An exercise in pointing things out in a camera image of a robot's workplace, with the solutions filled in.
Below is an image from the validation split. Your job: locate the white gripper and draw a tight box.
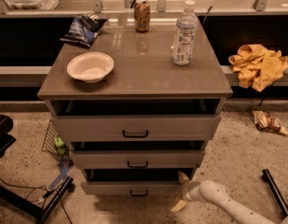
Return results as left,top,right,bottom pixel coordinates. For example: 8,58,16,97
171,171,202,213

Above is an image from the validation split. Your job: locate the grey bottom drawer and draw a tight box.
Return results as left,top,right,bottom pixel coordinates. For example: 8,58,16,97
81,168,195,196

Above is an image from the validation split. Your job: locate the grey drawer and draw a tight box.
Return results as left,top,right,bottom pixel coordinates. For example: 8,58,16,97
81,168,195,196
52,115,221,142
72,150,204,169

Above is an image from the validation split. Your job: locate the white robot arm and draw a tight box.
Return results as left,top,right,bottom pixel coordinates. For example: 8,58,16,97
171,169,288,224

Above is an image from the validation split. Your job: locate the grey middle drawer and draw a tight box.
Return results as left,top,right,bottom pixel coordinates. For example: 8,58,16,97
72,150,204,169

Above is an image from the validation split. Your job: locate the grey top drawer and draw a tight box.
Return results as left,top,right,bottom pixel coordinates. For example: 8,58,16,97
52,115,221,142

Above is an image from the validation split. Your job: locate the grey drawer cabinet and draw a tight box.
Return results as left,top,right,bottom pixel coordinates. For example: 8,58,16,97
37,12,234,185

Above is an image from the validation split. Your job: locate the black bar right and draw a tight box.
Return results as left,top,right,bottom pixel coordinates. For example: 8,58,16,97
262,169,288,217

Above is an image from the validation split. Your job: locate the brown snack wrapper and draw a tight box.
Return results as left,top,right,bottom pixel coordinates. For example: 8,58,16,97
253,111,288,136

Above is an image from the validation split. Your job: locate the green object in basket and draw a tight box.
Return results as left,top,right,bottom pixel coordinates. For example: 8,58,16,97
54,135,65,155

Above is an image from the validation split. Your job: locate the yellow cloth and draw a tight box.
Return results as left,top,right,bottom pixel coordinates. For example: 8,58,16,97
228,44,288,92

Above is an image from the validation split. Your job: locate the clear plastic water bottle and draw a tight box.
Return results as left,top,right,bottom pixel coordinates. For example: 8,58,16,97
172,0,198,65

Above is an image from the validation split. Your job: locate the white paper bowl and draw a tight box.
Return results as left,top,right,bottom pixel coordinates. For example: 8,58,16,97
67,52,114,83

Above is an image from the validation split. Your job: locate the black stand leg left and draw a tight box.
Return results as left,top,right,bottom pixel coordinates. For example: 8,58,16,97
0,177,74,224

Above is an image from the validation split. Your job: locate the orange soda can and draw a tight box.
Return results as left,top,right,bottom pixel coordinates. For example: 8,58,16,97
134,0,150,32

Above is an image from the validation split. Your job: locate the blue chip bag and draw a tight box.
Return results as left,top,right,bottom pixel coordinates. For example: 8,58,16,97
61,13,107,48

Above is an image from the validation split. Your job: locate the black chair base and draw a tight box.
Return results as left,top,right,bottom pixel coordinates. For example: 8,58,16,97
0,114,16,158

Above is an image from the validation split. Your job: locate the wire mesh basket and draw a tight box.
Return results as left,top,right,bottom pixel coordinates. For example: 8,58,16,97
41,121,69,161

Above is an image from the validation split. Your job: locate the black floor cable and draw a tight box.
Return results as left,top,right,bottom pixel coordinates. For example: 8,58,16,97
0,171,74,224

